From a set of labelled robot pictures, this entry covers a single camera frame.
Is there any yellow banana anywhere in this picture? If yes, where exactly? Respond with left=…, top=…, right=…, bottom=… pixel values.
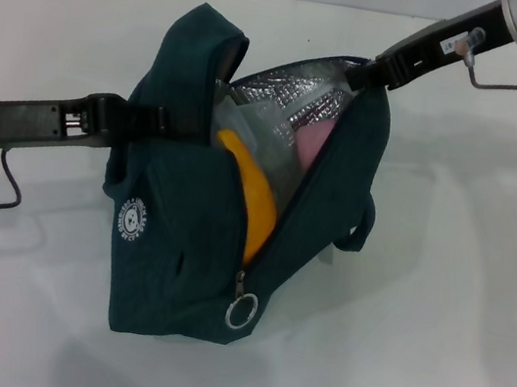
left=197, top=127, right=291, bottom=266

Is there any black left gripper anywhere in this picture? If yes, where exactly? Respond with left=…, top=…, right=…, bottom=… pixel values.
left=0, top=73, right=209, bottom=184

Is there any dark teal insulated bag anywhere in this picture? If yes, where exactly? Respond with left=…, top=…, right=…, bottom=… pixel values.
left=79, top=0, right=407, bottom=372

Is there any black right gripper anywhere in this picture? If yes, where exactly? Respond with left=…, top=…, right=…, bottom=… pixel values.
left=345, top=0, right=517, bottom=117

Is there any metal zipper pull ring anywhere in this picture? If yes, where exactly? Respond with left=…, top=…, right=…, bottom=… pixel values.
left=222, top=267, right=265, bottom=333

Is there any clear plastic inner pouch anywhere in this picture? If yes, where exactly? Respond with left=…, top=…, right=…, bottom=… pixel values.
left=204, top=79, right=304, bottom=173

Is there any pink ball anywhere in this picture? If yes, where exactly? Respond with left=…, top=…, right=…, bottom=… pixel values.
left=290, top=113, right=339, bottom=171

